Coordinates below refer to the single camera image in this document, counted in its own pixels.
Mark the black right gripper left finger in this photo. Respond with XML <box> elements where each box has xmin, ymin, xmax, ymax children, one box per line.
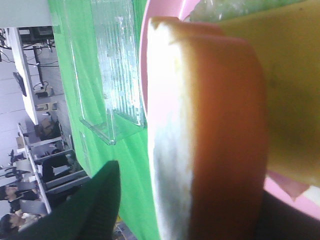
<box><xmin>17</xmin><ymin>160</ymin><xmax>121</xmax><ymax>240</ymax></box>

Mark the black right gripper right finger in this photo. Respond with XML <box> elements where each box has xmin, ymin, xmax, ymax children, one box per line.
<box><xmin>254</xmin><ymin>191</ymin><xmax>320</xmax><ymax>240</ymax></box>

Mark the wavy bacon strip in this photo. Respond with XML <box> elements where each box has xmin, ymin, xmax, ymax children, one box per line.
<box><xmin>267</xmin><ymin>170</ymin><xmax>310</xmax><ymax>201</ymax></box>

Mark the yellow cheese slice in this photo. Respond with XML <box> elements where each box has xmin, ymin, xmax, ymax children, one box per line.
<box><xmin>219</xmin><ymin>0</ymin><xmax>320</xmax><ymax>186</ymax></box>

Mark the green lettuce leaf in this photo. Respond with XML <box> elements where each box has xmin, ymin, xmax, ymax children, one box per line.
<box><xmin>189</xmin><ymin>0</ymin><xmax>300</xmax><ymax>23</ymax></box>

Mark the toast bread slice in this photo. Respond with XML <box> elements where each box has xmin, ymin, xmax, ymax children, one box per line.
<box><xmin>303</xmin><ymin>185</ymin><xmax>320</xmax><ymax>206</ymax></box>

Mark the pink round plate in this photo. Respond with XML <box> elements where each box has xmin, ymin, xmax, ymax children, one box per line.
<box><xmin>139</xmin><ymin>0</ymin><xmax>320</xmax><ymax>220</ymax></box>

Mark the office desk row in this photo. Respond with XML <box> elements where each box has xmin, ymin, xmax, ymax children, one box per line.
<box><xmin>17</xmin><ymin>123</ymin><xmax>90</xmax><ymax>215</ymax></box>

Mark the green tablecloth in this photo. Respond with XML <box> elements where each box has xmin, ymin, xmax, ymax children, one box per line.
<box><xmin>48</xmin><ymin>0</ymin><xmax>159</xmax><ymax>240</ymax></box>

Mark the seated person dark hair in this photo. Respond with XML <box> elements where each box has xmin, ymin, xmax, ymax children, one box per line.
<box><xmin>0</xmin><ymin>213</ymin><xmax>41</xmax><ymax>237</ymax></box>

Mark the clear left plastic container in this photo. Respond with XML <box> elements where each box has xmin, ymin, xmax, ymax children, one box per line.
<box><xmin>62</xmin><ymin>0</ymin><xmax>145</xmax><ymax>145</ymax></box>

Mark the black wall monitor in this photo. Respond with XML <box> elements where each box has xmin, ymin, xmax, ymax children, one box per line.
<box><xmin>12</xmin><ymin>72</ymin><xmax>27</xmax><ymax>97</ymax></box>

